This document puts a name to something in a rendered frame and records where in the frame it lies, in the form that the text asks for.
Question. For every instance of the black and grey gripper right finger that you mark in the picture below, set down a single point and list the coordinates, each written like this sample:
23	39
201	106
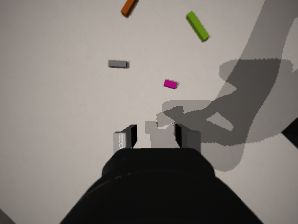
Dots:
186	138

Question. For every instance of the orange-brown rectangular block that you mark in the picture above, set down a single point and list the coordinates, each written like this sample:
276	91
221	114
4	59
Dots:
127	8

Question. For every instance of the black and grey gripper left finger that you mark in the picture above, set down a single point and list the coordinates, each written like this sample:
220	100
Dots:
126	138

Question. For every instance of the lime green rod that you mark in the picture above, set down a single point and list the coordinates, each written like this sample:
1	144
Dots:
197	26

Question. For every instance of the small magenta block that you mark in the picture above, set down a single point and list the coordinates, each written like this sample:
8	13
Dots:
170	84

